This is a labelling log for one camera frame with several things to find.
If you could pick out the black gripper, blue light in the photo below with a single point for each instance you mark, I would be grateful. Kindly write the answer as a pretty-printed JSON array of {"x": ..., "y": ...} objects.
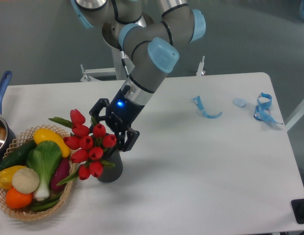
[{"x": 118, "y": 116}]

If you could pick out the red tulip bouquet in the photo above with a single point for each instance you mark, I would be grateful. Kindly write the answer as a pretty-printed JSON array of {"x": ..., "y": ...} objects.
[{"x": 80, "y": 141}]

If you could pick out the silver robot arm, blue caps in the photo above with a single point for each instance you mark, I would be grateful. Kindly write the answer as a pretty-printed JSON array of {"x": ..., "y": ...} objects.
[{"x": 152, "y": 49}]

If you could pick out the dark grey ribbed vase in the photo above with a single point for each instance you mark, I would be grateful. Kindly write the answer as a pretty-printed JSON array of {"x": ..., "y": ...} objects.
[{"x": 106, "y": 164}]

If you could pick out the purple sweet potato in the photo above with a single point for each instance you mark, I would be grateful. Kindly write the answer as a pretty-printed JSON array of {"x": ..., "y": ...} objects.
[{"x": 61, "y": 173}]

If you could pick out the yellow squash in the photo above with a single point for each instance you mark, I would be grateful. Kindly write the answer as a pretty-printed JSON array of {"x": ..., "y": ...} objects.
[{"x": 44, "y": 134}]

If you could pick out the green bok choy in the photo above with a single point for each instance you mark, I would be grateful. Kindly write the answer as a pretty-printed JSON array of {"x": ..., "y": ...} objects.
[{"x": 44, "y": 160}]

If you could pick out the curled blue strip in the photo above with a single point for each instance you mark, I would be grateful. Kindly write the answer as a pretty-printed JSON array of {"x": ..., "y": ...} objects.
[{"x": 198, "y": 102}]

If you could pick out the dark green cucumber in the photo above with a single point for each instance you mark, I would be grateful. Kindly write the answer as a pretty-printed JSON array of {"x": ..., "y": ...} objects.
[{"x": 18, "y": 156}]

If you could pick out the green bean pods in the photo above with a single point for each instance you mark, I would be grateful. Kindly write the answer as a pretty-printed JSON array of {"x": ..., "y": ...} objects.
[{"x": 46, "y": 204}]

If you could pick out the yellow bell pepper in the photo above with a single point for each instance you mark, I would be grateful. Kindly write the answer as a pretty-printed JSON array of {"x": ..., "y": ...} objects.
[{"x": 6, "y": 176}]

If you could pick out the orange fruit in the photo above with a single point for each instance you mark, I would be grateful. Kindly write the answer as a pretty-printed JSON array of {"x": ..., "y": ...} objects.
[{"x": 17, "y": 200}]

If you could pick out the woven wicker basket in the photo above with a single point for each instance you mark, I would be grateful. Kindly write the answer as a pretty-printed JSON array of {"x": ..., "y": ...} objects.
[{"x": 24, "y": 214}]

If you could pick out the small pale blue cap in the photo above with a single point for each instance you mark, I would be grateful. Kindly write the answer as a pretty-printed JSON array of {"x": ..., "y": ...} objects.
[{"x": 239, "y": 102}]

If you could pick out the crumpled blue ribbon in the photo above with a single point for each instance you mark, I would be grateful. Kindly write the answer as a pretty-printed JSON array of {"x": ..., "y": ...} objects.
[{"x": 262, "y": 109}]

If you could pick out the black device at table edge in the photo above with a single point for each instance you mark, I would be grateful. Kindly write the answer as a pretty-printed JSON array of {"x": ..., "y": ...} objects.
[{"x": 298, "y": 210}]

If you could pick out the white metal base frame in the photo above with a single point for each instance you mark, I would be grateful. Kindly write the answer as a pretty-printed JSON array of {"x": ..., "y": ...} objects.
[{"x": 95, "y": 74}]

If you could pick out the blue handled saucepan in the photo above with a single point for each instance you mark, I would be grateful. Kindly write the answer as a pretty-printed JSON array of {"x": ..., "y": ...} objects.
[{"x": 6, "y": 134}]

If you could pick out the white frame right edge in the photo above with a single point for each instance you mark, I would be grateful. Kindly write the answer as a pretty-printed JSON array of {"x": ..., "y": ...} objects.
[{"x": 295, "y": 116}]

